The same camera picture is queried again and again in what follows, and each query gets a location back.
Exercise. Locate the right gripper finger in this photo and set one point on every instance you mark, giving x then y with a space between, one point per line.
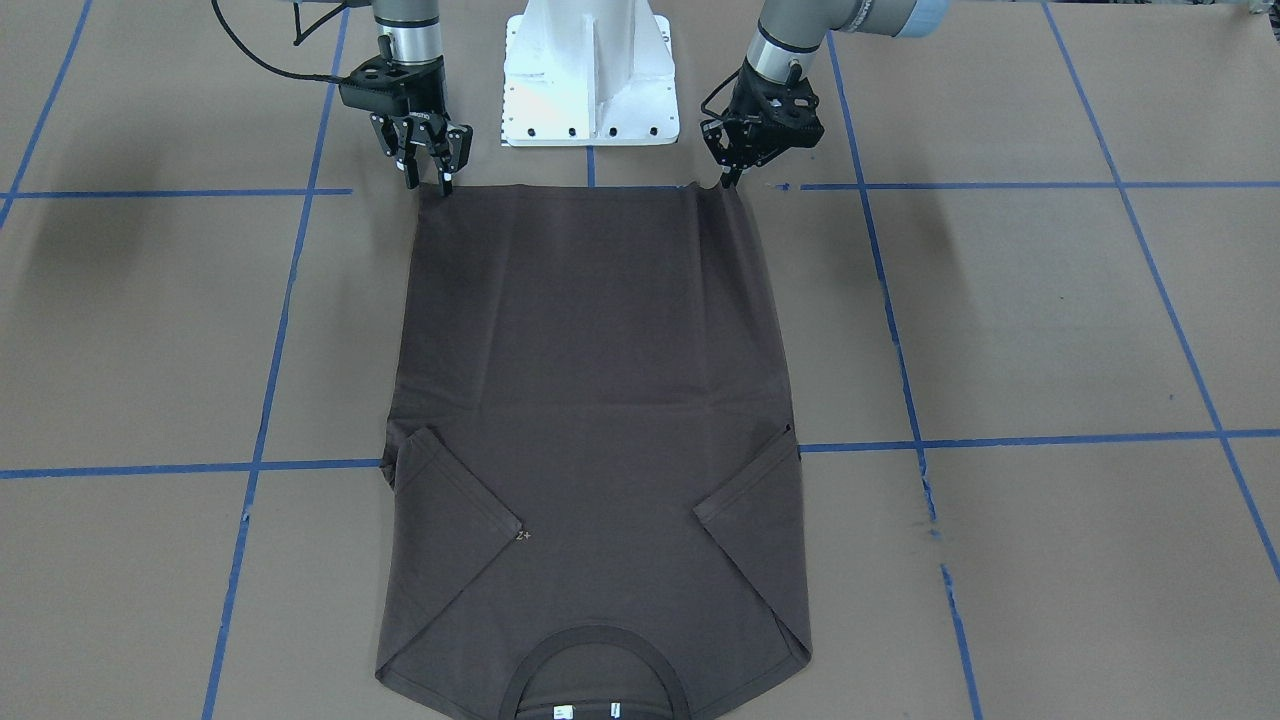
395 136
452 150

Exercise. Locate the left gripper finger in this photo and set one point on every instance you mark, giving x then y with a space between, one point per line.
732 170

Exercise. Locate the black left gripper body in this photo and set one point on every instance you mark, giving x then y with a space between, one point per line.
745 107

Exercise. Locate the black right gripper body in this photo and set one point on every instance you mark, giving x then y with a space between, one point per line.
427 105

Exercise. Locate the dark brown t-shirt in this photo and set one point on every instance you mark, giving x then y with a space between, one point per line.
598 499

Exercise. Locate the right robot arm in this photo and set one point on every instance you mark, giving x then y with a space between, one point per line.
411 32

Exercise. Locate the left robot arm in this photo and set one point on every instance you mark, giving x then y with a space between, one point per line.
788 31

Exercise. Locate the white camera stand base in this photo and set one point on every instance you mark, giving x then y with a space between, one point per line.
589 73

